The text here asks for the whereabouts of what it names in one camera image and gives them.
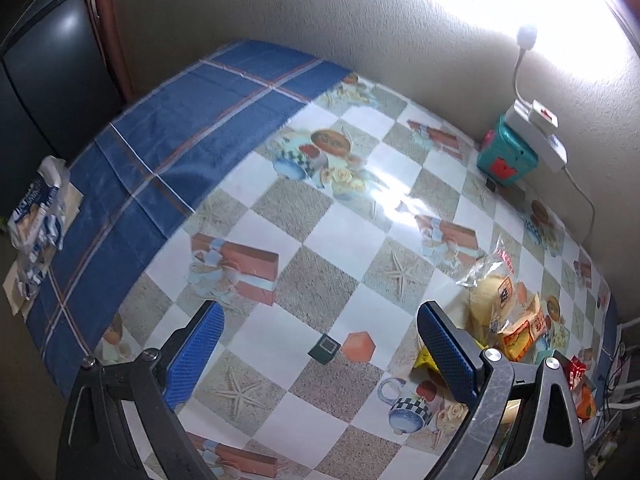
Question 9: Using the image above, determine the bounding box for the red snack packet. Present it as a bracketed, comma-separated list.
[565, 355, 588, 391]

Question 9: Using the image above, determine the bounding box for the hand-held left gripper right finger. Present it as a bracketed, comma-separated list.
[417, 301, 586, 480]

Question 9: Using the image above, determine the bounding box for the crumpled blue white wrapper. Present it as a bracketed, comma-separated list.
[2, 156, 83, 316]

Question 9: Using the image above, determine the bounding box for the tan egg roll packet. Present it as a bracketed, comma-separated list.
[500, 292, 548, 361]

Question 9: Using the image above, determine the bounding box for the white plug red button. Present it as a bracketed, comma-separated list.
[529, 100, 561, 128]

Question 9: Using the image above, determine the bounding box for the teal cube box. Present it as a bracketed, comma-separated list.
[476, 115, 538, 188]

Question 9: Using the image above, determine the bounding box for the dark cabinet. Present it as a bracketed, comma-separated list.
[0, 0, 126, 161]

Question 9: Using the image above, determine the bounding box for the white power strip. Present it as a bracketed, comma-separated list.
[505, 100, 568, 173]

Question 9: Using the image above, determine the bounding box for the white metal rack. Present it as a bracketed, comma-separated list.
[587, 320, 640, 476]

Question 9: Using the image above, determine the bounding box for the yellow plastic bag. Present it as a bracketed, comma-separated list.
[412, 335, 501, 377]

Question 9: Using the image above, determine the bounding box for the checked printed tablecloth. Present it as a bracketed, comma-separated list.
[25, 39, 623, 480]

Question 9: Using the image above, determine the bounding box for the clear bread packet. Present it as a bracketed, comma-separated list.
[457, 237, 523, 341]

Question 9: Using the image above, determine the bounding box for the white gooseneck lamp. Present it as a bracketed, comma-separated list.
[512, 24, 540, 111]

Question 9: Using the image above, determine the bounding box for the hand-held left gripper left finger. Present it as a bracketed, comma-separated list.
[57, 300, 226, 480]

